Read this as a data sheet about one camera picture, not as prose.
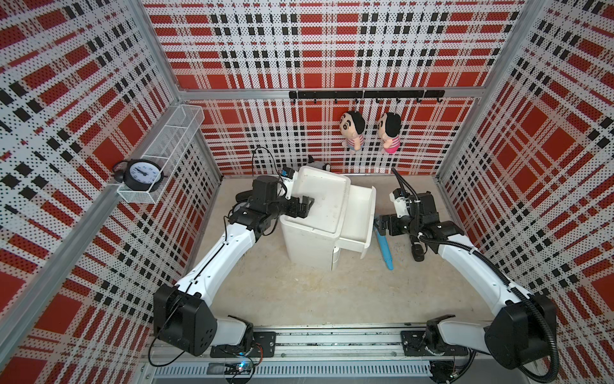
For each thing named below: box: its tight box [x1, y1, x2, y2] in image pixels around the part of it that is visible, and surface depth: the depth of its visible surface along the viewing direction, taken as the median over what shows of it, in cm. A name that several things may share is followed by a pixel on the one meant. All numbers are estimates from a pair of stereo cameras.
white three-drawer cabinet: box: [279, 166, 351, 272], surface depth 80 cm
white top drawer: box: [337, 184, 377, 260], surface depth 88 cm
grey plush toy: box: [306, 154, 332, 172], surface depth 100 cm
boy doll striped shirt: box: [339, 110, 366, 152], surface depth 96 cm
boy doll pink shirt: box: [378, 112, 403, 154], surface depth 97 cm
